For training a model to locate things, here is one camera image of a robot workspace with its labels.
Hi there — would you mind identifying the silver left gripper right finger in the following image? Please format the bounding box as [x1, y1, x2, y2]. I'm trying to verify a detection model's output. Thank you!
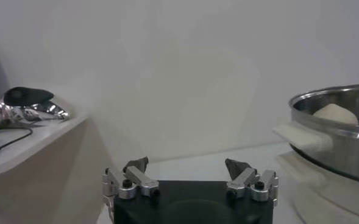
[224, 158, 280, 203]

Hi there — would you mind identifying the white steamed baozi bun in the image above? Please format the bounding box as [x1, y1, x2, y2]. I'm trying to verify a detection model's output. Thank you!
[312, 103, 359, 126]

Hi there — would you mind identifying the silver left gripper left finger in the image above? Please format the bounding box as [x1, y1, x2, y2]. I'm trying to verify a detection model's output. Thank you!
[102, 156, 161, 200]

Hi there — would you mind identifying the cream electric cooker base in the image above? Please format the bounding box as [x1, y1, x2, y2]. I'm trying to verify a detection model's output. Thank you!
[275, 150, 359, 224]

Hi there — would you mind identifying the chrome device with black top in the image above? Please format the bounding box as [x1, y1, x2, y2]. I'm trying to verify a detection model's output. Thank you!
[0, 86, 71, 128]

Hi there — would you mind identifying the stainless steel steamer basket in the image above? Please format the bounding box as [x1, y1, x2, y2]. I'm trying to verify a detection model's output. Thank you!
[272, 83, 359, 187]

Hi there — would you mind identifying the white side table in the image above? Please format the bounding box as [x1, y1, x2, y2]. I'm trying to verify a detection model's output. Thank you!
[0, 114, 89, 180]

